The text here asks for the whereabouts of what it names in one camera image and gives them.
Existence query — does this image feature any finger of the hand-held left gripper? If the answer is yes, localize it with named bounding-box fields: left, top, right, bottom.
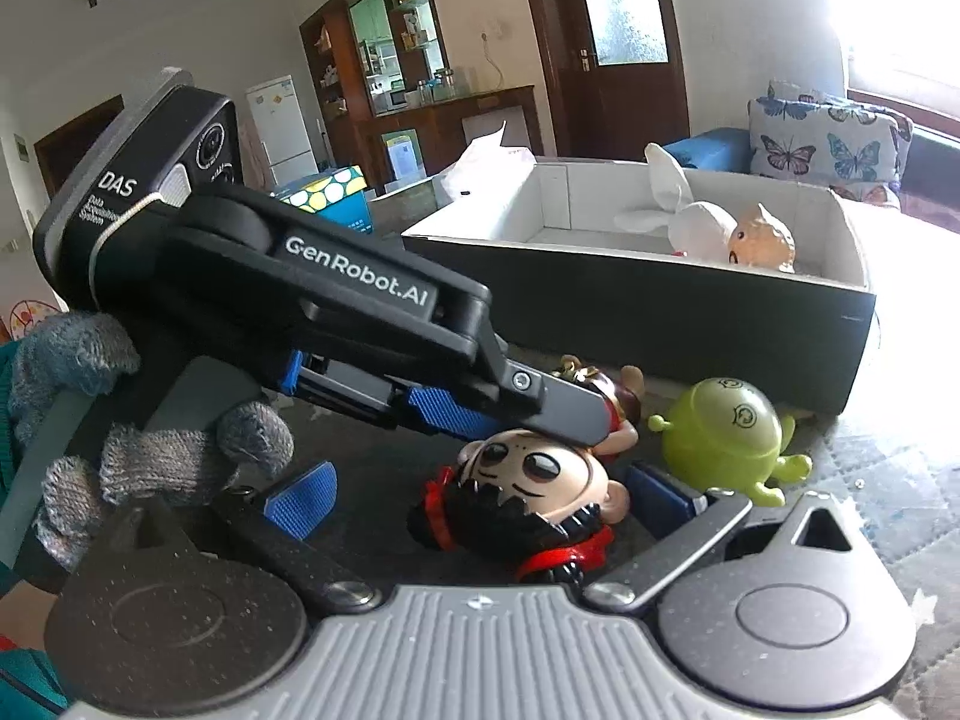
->
left=450, top=326, right=612, bottom=445
left=281, top=349, right=511, bottom=442

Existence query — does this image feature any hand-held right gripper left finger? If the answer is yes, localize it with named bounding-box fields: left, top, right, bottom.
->
left=90, top=461, right=382, bottom=614

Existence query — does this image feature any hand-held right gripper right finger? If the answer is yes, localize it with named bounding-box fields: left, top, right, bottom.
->
left=585, top=461, right=880, bottom=614

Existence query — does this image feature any red-dressed doll figure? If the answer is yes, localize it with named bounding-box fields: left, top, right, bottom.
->
left=405, top=354, right=644, bottom=586

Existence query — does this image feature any dark grey cardboard box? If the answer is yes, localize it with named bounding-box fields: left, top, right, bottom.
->
left=401, top=156, right=877, bottom=415

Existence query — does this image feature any white plush rabbit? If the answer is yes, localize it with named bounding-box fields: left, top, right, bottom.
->
left=615, top=142, right=740, bottom=263

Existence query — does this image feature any grey star-quilted desktop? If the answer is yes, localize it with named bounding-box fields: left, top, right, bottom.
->
left=285, top=195, right=960, bottom=720

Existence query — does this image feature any person's left hand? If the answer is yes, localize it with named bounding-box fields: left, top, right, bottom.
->
left=7, top=313, right=295, bottom=572

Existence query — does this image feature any blue dotted box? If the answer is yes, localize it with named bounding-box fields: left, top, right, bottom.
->
left=268, top=167, right=376, bottom=237

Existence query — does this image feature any green alien toy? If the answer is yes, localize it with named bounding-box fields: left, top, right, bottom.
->
left=649, top=376, right=813, bottom=507

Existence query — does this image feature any white refrigerator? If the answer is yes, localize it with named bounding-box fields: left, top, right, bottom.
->
left=246, top=75, right=320, bottom=188

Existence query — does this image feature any wooden cabinet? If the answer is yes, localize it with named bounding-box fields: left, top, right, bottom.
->
left=298, top=0, right=556, bottom=192

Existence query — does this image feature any white tissue pack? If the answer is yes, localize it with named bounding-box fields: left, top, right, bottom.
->
left=435, top=120, right=537, bottom=203

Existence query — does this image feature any plain brown door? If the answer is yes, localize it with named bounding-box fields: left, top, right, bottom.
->
left=34, top=116, right=113, bottom=203

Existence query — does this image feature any blue sofa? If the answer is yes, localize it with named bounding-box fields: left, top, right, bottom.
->
left=664, top=127, right=960, bottom=237

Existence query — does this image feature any brown glass-panel door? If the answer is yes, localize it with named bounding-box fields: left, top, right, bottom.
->
left=514, top=0, right=691, bottom=162

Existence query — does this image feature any butterfly print pillow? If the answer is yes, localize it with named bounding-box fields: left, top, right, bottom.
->
left=748, top=96, right=905, bottom=187
left=769, top=79, right=914, bottom=182

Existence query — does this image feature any window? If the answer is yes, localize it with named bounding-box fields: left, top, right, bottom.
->
left=844, top=37, right=960, bottom=140

